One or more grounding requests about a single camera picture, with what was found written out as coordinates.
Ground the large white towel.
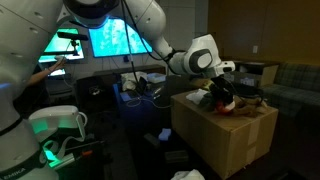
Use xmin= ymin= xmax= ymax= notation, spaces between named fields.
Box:
xmin=170 ymin=169 xmax=206 ymax=180

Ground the person's hand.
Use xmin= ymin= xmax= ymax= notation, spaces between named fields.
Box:
xmin=49 ymin=56 xmax=68 ymax=72

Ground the open dark laptop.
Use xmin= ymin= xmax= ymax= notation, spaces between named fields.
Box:
xmin=118 ymin=77 xmax=148 ymax=103

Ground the tan wrist mount plate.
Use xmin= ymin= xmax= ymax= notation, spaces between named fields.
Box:
xmin=189 ymin=77 xmax=214 ymax=90

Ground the blue sponge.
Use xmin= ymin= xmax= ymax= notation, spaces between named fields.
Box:
xmin=157 ymin=128 xmax=172 ymax=142

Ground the plaid green sofa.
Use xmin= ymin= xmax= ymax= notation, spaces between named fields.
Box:
xmin=263 ymin=63 xmax=320 ymax=118

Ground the white table cable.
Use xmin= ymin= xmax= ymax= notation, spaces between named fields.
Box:
xmin=125 ymin=94 xmax=171 ymax=109

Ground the white labelled storage bin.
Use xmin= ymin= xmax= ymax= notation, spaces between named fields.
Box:
xmin=240 ymin=77 xmax=256 ymax=87

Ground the crumpled white cloth red mark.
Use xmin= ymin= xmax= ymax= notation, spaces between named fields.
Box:
xmin=185 ymin=88 xmax=209 ymax=105

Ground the white cloth pile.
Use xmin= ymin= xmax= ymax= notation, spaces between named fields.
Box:
xmin=120 ymin=71 xmax=148 ymax=92

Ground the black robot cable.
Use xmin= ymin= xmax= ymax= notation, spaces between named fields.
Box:
xmin=119 ymin=0 xmax=188 ymax=78

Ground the small lit screen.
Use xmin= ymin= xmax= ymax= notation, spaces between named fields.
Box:
xmin=48 ymin=68 xmax=67 ymax=78

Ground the person's bare forearm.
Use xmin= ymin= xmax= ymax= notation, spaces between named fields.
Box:
xmin=28 ymin=68 xmax=54 ymax=86

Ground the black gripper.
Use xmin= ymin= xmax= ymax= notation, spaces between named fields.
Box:
xmin=209 ymin=77 xmax=236 ymax=108

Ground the black tool orange tip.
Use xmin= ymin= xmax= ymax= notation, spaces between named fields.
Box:
xmin=63 ymin=139 xmax=107 ymax=159

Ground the black office chair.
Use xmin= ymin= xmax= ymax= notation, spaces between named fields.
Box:
xmin=73 ymin=74 xmax=116 ymax=113

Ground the thick black foam block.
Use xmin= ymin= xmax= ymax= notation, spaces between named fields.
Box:
xmin=164 ymin=150 xmax=190 ymax=164

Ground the wooden shelf cabinet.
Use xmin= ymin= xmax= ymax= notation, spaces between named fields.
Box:
xmin=233 ymin=60 xmax=280 ymax=88

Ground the white plastic bin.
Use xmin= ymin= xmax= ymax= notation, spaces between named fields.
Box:
xmin=146 ymin=72 xmax=167 ymax=84

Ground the large cardboard box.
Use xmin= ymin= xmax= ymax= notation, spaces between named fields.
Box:
xmin=170 ymin=91 xmax=279 ymax=180

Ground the large wall monitor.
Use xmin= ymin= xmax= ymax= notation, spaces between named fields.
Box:
xmin=88 ymin=18 xmax=154 ymax=59

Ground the brown plush toy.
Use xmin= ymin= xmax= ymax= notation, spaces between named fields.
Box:
xmin=233 ymin=96 xmax=269 ymax=118

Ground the person in dark clothes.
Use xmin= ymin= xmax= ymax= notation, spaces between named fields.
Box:
xmin=11 ymin=79 xmax=51 ymax=118

